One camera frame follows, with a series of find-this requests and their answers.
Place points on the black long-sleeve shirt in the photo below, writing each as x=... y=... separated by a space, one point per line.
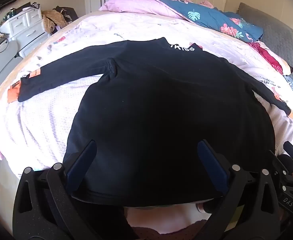
x=161 y=105

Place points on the pink quilt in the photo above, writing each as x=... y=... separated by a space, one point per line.
x=131 y=5

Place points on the lilac printed bedsheet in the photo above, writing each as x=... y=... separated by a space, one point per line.
x=49 y=120

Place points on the white drawer cabinet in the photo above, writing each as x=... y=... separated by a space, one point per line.
x=24 y=27

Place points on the grey quilted headboard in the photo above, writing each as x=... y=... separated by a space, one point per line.
x=281 y=37

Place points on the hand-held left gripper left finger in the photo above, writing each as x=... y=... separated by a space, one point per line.
x=82 y=165

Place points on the red floral pillow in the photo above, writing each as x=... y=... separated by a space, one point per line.
x=271 y=57

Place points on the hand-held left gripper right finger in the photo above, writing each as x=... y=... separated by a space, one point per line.
x=211 y=165

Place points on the blue floral quilt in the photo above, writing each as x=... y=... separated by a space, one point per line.
x=206 y=17

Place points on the tan clothes pile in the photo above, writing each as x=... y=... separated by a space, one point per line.
x=52 y=20

